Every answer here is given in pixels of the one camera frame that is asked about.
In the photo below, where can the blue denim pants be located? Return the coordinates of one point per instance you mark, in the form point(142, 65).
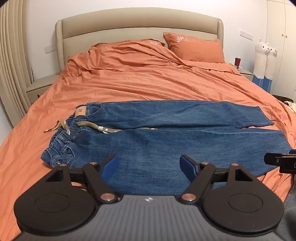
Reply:
point(150, 148)

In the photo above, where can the white alpaca plush toy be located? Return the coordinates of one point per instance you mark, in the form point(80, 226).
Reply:
point(260, 60)
point(270, 67)

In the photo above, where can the beige upholstered headboard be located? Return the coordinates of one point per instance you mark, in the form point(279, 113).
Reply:
point(138, 23)

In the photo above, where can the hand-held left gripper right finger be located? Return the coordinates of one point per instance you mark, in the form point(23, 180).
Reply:
point(186, 163)

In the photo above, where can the dark red cup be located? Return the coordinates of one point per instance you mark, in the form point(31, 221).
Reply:
point(237, 62)

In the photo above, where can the orange pillow with white print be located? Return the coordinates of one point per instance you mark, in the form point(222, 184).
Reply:
point(196, 47)
point(148, 43)

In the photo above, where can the white knitted cloth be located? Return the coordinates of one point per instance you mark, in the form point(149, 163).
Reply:
point(291, 106)

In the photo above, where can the white wall switch plate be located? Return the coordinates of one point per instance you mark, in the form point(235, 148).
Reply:
point(49, 49)
point(246, 34)

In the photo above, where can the beige nightstand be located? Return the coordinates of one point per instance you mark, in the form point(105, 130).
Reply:
point(247, 74)
point(41, 85)

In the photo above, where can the grey cloth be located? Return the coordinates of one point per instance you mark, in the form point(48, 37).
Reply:
point(289, 220)

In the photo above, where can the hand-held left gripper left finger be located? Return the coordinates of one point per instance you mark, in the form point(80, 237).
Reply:
point(111, 163)

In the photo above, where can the white wardrobe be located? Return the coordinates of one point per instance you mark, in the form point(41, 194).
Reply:
point(284, 46)

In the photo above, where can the beige pleated curtain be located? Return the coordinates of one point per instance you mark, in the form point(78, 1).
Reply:
point(12, 69)

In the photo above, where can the orange duvet cover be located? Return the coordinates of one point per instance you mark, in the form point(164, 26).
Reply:
point(138, 76)

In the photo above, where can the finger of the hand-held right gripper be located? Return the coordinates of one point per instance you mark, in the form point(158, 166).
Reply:
point(272, 159)

